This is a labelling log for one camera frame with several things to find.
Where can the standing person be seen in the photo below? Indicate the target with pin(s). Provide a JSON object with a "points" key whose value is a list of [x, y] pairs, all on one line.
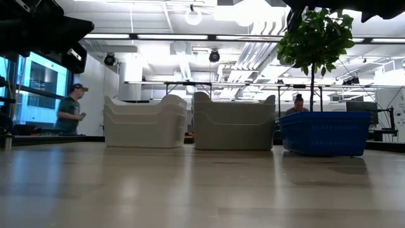
{"points": [[69, 111]]}

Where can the seated person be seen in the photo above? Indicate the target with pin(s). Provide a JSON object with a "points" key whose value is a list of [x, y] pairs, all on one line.
{"points": [[297, 103]]}

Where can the white round ceiling lamp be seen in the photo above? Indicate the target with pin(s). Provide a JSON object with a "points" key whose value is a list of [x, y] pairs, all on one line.
{"points": [[193, 17]]}

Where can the blue lit window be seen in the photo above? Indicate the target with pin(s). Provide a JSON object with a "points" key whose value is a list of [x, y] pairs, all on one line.
{"points": [[44, 88]]}

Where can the long linear light track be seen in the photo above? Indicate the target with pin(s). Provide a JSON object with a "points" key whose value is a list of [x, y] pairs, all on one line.
{"points": [[212, 37]]}

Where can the black metal rig frame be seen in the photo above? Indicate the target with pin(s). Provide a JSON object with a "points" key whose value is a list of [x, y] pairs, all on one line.
{"points": [[47, 139]]}

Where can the green leafy potted tree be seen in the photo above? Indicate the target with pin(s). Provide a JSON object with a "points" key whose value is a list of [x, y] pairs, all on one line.
{"points": [[316, 44]]}

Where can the white plastic basket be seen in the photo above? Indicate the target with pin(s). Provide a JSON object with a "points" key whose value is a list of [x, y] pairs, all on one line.
{"points": [[142, 136], [142, 117], [142, 107]]}

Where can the black round spotlight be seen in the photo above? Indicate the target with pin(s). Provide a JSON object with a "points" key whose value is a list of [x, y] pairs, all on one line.
{"points": [[109, 59], [214, 56]]}

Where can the black table frame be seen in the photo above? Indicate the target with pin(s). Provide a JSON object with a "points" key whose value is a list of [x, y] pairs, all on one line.
{"points": [[190, 84]]}

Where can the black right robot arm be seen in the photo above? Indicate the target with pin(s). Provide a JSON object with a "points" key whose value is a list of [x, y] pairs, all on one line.
{"points": [[386, 8]]}

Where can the black computer monitor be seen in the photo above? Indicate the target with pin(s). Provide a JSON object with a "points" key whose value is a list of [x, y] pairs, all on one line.
{"points": [[360, 106]]}

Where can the blue perforated plastic basket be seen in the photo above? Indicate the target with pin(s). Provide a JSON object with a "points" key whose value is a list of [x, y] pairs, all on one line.
{"points": [[326, 141], [326, 114], [326, 122]]}

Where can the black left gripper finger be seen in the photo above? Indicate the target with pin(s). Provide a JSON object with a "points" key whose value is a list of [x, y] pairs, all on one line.
{"points": [[69, 25], [63, 39]]}

